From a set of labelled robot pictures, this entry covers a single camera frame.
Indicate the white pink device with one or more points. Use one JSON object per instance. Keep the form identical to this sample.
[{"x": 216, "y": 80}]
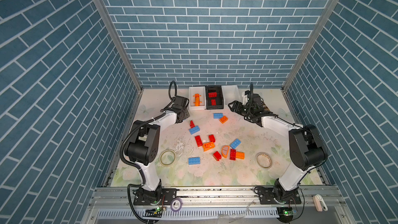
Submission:
[{"x": 319, "y": 203}]

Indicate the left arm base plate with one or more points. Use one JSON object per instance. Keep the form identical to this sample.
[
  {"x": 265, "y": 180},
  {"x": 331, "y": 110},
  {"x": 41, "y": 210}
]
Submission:
[{"x": 161, "y": 196}]

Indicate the small red lego piece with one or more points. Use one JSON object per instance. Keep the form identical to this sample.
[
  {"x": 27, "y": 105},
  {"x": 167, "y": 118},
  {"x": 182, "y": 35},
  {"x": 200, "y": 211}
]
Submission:
[{"x": 192, "y": 124}]

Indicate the orange arch lego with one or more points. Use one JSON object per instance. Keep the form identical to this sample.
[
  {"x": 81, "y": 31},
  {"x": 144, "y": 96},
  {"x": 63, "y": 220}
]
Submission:
[{"x": 225, "y": 151}]

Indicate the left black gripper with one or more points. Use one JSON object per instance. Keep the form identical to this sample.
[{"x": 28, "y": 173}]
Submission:
[{"x": 186, "y": 114}]

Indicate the purple tape roll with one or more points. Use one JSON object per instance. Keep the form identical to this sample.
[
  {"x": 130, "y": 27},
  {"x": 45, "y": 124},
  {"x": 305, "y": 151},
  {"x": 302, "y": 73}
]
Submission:
[{"x": 176, "y": 205}]

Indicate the right white bin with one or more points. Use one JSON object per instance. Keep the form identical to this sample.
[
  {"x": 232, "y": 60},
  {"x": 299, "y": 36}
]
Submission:
[{"x": 232, "y": 93}]

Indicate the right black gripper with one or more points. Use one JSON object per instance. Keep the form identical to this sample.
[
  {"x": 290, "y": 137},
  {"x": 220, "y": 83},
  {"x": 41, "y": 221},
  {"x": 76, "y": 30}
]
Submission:
[{"x": 236, "y": 103}]

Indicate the blue lego centre left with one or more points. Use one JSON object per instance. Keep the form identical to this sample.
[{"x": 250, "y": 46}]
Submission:
[{"x": 194, "y": 130}]

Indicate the metal front rail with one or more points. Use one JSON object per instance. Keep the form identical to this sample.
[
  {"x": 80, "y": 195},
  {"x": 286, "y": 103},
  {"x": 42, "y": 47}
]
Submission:
[{"x": 217, "y": 204}]

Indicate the red lego beside arch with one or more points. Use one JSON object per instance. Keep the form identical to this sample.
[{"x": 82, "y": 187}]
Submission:
[{"x": 232, "y": 154}]

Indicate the black middle bin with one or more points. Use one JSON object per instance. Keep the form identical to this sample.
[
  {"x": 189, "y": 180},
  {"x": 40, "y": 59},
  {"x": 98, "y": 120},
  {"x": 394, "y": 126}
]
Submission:
[{"x": 214, "y": 97}]

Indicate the blue lego bottom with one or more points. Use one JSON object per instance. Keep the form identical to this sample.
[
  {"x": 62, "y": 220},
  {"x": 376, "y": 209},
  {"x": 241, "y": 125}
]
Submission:
[{"x": 194, "y": 161}]

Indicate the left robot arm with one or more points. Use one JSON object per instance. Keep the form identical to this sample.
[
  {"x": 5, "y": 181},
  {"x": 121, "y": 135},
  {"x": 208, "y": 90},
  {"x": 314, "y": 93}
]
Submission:
[{"x": 140, "y": 147}]

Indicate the left white bin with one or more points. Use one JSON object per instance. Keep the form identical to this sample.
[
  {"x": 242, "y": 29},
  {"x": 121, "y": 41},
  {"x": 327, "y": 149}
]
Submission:
[{"x": 192, "y": 92}]

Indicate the blue lego centre right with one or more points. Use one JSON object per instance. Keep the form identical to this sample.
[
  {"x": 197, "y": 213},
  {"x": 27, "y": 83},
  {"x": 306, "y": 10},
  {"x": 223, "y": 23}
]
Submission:
[{"x": 235, "y": 144}]

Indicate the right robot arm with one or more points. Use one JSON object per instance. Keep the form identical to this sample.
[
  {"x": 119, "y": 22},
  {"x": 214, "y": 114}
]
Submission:
[{"x": 307, "y": 150}]

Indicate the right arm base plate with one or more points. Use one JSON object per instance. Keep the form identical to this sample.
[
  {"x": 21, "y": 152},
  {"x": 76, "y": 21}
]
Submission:
[{"x": 277, "y": 195}]

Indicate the red tall lego centre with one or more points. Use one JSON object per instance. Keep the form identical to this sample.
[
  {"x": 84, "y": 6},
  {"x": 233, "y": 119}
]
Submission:
[{"x": 198, "y": 141}]

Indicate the blue lego near bins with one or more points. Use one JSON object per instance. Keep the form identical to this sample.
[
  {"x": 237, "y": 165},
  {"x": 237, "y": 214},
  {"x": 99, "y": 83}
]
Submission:
[{"x": 217, "y": 115}]

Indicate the white bin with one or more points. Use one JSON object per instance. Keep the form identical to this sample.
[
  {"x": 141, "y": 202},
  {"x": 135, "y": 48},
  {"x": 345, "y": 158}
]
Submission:
[
  {"x": 232, "y": 93},
  {"x": 192, "y": 92}
]

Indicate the orange long lego chassis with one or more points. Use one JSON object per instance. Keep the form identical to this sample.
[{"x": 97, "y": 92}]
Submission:
[{"x": 197, "y": 100}]

